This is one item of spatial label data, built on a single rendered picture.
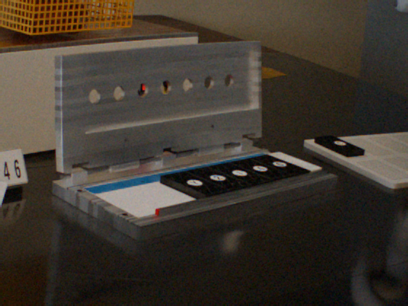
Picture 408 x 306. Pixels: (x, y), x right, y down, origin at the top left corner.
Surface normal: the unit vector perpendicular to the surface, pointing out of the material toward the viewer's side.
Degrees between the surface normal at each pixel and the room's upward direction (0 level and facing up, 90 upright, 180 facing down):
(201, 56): 81
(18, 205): 0
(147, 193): 0
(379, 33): 90
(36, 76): 90
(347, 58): 90
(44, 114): 90
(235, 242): 0
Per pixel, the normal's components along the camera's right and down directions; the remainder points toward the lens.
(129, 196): 0.11, -0.95
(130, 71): 0.71, 0.13
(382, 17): -0.82, 0.08
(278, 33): 0.57, 0.29
